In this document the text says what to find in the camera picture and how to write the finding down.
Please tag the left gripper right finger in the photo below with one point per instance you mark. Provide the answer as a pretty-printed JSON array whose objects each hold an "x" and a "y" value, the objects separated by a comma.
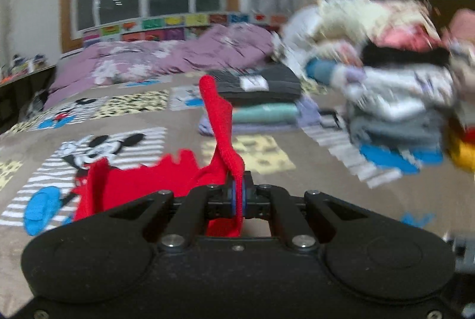
[{"x": 282, "y": 211}]

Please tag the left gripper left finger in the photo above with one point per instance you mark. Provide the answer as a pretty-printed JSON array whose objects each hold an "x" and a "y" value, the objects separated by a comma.
[{"x": 192, "y": 214}]

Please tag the red sweater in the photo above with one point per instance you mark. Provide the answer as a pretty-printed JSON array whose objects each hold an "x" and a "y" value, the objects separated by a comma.
[{"x": 106, "y": 187}]

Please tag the pile of bedding and clothes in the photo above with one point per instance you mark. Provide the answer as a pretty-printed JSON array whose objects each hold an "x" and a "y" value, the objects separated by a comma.
[{"x": 409, "y": 91}]

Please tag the teal folded garment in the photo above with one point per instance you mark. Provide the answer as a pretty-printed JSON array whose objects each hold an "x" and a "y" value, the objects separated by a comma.
[{"x": 268, "y": 114}]

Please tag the lavender folded garment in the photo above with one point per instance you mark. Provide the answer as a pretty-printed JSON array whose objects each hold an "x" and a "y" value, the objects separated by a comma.
[{"x": 309, "y": 115}]

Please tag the purple floral quilt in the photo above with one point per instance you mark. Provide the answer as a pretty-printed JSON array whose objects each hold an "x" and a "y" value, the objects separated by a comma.
[{"x": 238, "y": 46}]

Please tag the alphabet foam headboard panel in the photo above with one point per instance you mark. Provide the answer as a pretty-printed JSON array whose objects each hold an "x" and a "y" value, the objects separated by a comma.
[{"x": 176, "y": 27}]

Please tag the wooden side table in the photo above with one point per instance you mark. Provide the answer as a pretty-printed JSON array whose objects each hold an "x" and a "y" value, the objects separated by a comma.
[{"x": 19, "y": 92}]

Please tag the dark wooden bed headboard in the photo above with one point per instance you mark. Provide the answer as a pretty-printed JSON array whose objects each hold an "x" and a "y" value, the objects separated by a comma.
[{"x": 442, "y": 11}]

